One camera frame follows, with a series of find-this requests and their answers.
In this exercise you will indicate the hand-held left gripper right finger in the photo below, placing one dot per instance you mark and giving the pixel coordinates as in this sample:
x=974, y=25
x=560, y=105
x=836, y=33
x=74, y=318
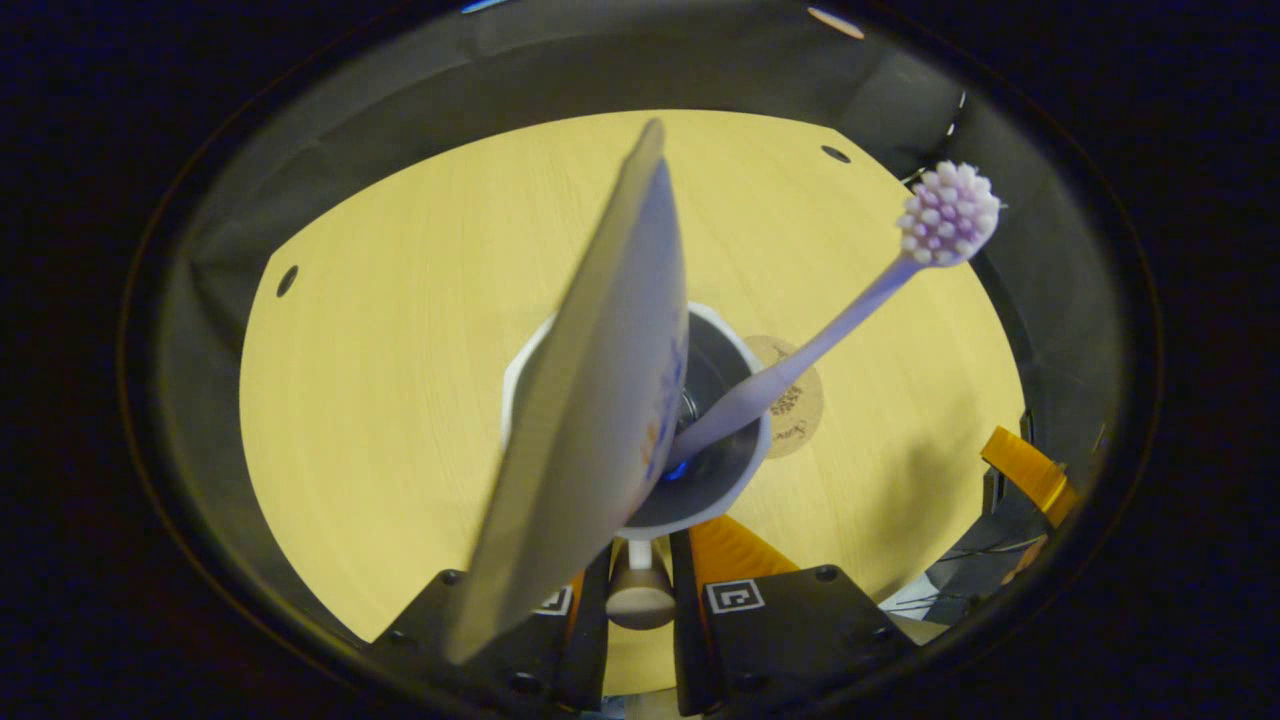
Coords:
x=685, y=620

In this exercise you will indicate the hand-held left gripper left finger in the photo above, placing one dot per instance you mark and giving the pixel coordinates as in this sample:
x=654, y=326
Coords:
x=560, y=660

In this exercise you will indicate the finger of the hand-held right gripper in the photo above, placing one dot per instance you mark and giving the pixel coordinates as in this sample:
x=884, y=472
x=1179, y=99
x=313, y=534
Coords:
x=1035, y=475

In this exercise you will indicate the round cork coaster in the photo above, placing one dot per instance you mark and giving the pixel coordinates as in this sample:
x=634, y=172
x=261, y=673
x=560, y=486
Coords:
x=800, y=410

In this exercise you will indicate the white toothpaste tube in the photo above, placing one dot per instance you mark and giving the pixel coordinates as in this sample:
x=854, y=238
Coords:
x=590, y=400

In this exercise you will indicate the lilac toothbrush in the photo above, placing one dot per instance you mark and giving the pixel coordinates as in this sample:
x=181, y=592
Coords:
x=800, y=360

